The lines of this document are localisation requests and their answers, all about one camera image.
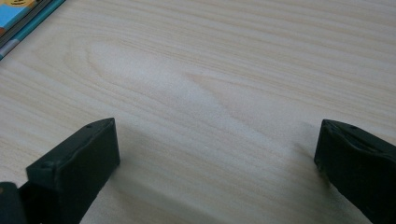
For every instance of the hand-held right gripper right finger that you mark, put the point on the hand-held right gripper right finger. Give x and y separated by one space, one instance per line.
358 168

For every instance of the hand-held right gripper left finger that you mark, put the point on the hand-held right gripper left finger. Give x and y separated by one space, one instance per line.
74 168

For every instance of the colourful picture book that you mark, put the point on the colourful picture book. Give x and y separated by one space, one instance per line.
14 21

